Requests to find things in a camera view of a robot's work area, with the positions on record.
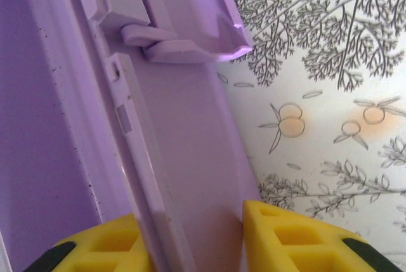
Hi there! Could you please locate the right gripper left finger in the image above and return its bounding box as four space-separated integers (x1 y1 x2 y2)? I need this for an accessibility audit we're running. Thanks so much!
31 213 152 272

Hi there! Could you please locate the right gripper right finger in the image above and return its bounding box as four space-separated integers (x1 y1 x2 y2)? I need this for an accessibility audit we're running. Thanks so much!
242 198 402 272

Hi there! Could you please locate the purple plastic tool box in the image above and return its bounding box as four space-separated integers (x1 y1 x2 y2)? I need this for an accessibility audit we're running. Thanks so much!
0 0 258 272

